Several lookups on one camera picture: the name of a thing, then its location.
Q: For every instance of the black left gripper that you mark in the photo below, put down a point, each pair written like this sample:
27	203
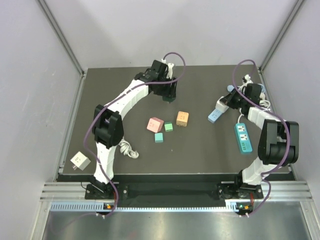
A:
169	91

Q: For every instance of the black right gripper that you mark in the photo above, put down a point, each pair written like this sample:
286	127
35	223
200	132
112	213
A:
228	99

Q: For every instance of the white tiger cube plug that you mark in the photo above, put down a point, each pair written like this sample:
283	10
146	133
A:
220	106

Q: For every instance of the white light-blue power strip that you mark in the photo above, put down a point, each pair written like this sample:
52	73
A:
214	115

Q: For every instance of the orange wooden cube plug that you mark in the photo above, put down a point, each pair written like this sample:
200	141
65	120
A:
182	118

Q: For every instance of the green charger plug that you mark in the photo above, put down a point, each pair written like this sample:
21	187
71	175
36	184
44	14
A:
168	126

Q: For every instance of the pink charger plug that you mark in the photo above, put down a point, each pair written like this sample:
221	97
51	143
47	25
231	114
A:
155	125

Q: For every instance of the teal power strip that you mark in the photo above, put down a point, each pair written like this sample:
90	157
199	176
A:
242	138

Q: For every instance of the teal charger plug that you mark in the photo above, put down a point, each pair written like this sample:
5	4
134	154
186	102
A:
158	137

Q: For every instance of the white cube socket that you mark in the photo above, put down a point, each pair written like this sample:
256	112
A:
80	161

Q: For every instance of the dark green printed plug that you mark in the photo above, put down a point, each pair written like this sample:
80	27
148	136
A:
168	99

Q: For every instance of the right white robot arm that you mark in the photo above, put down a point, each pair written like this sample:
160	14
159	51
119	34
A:
279	139

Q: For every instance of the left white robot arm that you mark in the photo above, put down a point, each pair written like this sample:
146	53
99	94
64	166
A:
108	127

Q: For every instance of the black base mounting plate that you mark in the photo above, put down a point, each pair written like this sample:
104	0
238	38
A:
216	191

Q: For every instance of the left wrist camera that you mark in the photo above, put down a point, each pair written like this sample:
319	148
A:
169	69

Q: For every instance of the slotted cable duct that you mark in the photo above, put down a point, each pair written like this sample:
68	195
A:
104	207

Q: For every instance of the aluminium frame rail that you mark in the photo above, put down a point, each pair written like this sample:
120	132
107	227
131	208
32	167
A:
63	192

